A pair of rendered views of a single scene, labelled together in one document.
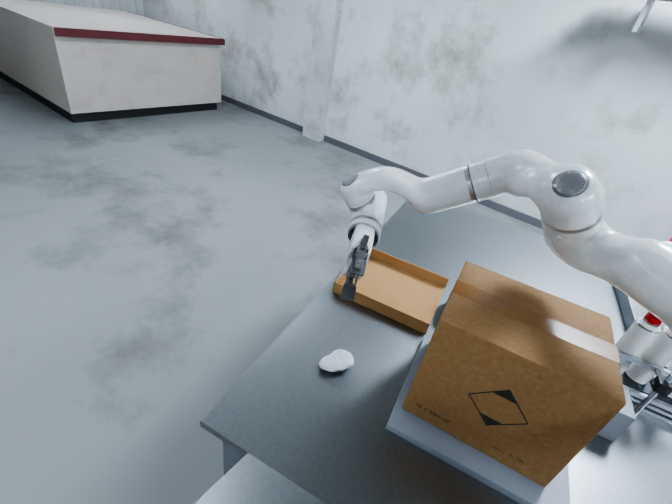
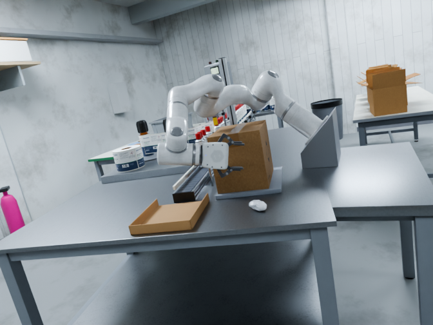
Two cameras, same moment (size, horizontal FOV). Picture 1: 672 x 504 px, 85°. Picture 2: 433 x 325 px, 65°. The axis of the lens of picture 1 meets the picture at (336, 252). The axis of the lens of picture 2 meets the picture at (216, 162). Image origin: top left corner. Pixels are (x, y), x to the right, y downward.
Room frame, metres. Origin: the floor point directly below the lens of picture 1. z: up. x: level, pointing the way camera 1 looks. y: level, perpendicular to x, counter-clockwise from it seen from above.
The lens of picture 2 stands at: (0.88, 1.19, 1.34)
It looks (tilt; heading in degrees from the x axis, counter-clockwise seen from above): 13 degrees down; 263
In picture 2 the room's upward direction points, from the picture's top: 11 degrees counter-clockwise
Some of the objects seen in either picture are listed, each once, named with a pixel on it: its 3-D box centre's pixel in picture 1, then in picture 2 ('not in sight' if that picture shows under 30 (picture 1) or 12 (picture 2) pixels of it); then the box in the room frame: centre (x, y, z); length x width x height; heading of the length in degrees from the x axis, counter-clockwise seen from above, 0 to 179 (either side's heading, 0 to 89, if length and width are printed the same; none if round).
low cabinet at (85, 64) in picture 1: (107, 56); not in sight; (5.52, 3.70, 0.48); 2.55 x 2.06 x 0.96; 58
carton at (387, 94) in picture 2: not in sight; (387, 91); (-1.18, -1.75, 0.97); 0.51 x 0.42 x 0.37; 153
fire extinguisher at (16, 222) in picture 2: not in sight; (13, 216); (2.78, -2.71, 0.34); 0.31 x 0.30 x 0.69; 148
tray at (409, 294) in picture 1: (393, 285); (172, 212); (0.95, -0.20, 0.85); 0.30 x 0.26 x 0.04; 69
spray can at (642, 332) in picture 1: (634, 341); (201, 149); (0.73, -0.77, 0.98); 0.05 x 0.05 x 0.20
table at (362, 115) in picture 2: not in sight; (394, 132); (-1.71, -2.42, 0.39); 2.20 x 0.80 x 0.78; 58
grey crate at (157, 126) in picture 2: not in sight; (173, 124); (0.81, -3.48, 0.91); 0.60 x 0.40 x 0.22; 61
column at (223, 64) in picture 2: not in sight; (230, 108); (0.44, -1.12, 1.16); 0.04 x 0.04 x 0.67; 69
